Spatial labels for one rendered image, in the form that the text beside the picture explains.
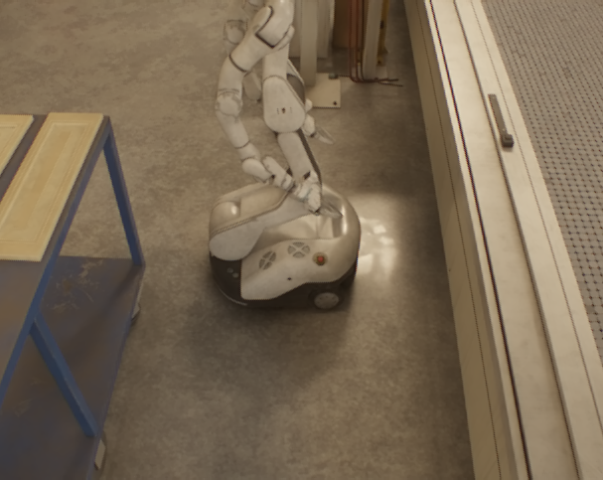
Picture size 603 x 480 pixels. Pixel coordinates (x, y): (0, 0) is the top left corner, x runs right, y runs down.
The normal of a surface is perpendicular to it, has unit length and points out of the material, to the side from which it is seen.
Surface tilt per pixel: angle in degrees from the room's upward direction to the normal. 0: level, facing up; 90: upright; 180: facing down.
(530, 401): 0
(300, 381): 0
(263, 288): 90
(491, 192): 0
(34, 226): 11
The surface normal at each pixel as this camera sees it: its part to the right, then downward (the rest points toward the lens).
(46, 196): 0.21, -0.66
